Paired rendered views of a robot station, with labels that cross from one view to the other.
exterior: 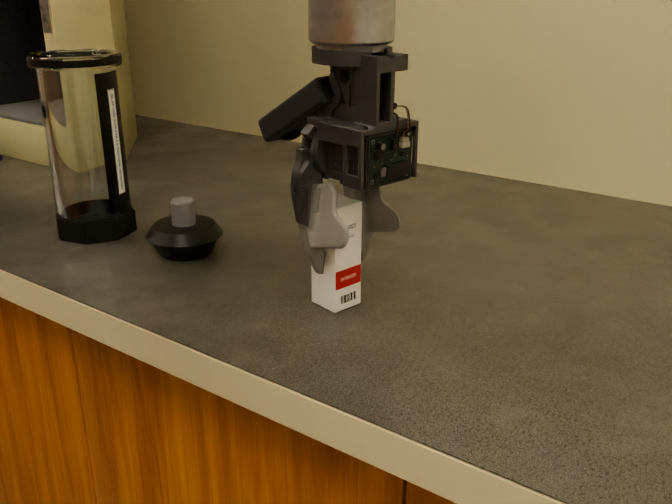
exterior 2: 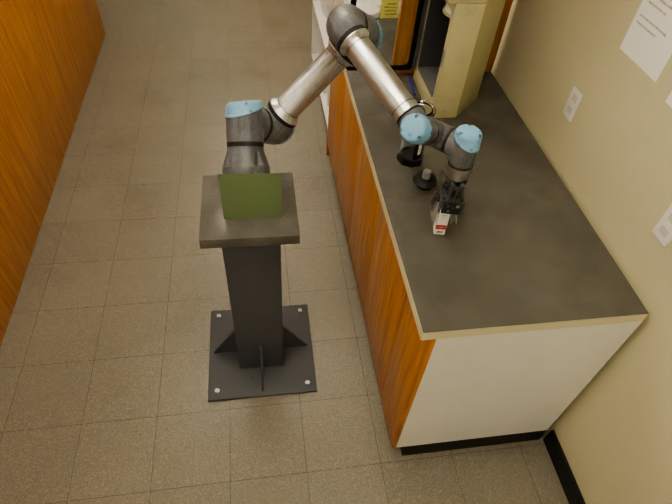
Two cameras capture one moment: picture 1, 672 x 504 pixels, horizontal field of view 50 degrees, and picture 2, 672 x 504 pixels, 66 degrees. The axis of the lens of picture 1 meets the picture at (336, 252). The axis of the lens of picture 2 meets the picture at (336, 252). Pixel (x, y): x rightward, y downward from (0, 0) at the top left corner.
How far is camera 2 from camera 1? 116 cm
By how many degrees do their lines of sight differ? 43
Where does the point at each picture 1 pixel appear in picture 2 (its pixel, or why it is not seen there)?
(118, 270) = (399, 182)
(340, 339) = (424, 242)
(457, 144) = (581, 183)
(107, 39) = (465, 71)
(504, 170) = (588, 207)
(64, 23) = (447, 65)
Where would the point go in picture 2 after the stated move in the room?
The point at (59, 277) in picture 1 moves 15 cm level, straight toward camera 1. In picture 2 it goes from (383, 176) to (369, 201)
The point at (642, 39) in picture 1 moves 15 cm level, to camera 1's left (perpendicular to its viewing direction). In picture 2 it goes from (648, 196) to (602, 171)
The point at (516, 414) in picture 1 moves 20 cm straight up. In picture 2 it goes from (433, 286) to (448, 241)
